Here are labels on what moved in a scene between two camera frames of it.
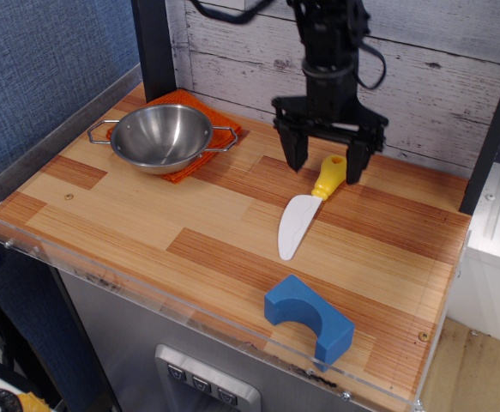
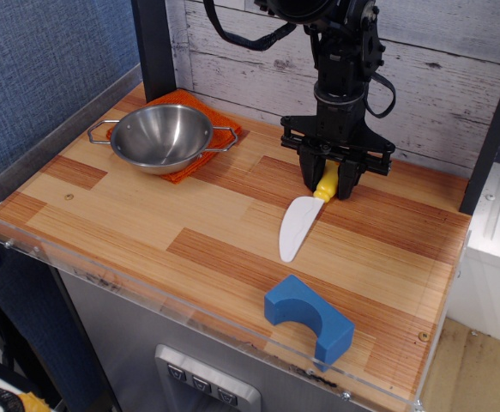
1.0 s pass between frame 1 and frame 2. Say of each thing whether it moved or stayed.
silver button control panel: stayed
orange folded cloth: stayed
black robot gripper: moved
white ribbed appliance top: stayed
